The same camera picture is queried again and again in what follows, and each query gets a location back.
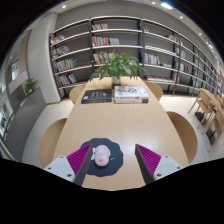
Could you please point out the green potted plant white pot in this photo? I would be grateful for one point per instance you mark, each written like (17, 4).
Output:
(116, 65)

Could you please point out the black book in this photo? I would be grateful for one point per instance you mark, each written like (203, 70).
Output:
(96, 96)

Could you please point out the white illustrated-cover book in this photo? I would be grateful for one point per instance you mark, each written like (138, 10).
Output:
(130, 91)

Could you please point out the grey bookshelf unit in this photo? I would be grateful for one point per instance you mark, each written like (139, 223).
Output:
(160, 40)

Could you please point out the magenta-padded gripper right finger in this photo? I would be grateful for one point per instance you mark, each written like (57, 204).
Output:
(165, 165)

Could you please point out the pink computer mouse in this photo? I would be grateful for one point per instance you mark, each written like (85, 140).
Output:
(102, 156)

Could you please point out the small background potted plant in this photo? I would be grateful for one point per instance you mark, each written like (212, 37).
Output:
(30, 86)

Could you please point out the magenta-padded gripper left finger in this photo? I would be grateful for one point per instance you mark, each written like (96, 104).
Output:
(61, 166)

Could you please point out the thick white-spine book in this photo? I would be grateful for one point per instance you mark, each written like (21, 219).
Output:
(130, 100)

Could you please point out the black fuzzy-creature mouse pad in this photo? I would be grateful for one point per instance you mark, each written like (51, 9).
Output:
(116, 156)

